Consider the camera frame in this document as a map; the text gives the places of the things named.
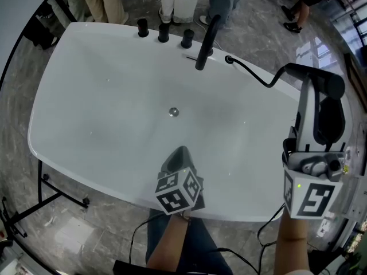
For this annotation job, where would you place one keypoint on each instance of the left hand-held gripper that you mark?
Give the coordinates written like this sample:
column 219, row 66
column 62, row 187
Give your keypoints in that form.
column 177, row 193

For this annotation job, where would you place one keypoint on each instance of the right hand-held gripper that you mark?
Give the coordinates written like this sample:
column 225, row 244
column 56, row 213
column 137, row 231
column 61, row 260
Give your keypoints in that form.
column 312, row 193

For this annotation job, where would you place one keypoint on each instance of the person's left forearm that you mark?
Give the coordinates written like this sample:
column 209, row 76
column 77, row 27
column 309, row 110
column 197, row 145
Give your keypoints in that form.
column 169, row 242

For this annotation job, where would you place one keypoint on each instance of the person's right forearm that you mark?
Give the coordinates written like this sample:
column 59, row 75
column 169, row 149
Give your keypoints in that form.
column 292, row 239

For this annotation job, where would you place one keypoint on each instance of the chrome bathtub drain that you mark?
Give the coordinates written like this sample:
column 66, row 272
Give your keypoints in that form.
column 173, row 112

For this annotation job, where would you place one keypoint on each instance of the white bathtub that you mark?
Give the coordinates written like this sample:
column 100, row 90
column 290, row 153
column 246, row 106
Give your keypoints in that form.
column 114, row 110

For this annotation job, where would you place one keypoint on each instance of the black metal stand base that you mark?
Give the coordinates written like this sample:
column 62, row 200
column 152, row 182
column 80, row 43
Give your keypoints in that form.
column 40, row 182

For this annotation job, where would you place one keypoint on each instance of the person's blue jeans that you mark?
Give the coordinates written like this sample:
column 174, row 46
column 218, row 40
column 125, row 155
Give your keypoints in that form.
column 200, row 245

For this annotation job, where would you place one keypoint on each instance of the glass entrance doors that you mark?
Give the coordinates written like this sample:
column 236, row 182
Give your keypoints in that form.
column 352, row 19

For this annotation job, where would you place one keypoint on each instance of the black flat device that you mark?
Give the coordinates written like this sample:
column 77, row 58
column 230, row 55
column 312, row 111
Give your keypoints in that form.
column 134, row 268

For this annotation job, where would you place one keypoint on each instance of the black cylindrical tap knob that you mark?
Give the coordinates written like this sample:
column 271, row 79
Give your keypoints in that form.
column 163, row 33
column 187, row 39
column 142, row 29

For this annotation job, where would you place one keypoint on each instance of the black curved faucet spout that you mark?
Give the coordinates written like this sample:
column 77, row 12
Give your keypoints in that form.
column 206, row 41

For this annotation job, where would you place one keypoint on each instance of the person's white shirt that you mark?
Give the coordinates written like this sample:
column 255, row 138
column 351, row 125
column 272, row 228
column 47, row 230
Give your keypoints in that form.
column 301, row 272

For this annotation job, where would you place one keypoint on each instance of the white box with red button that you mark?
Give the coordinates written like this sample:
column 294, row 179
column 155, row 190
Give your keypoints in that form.
column 2, row 235

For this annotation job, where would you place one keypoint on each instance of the large black-framed whiteboard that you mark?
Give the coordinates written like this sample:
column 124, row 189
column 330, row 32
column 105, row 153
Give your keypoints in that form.
column 17, row 10

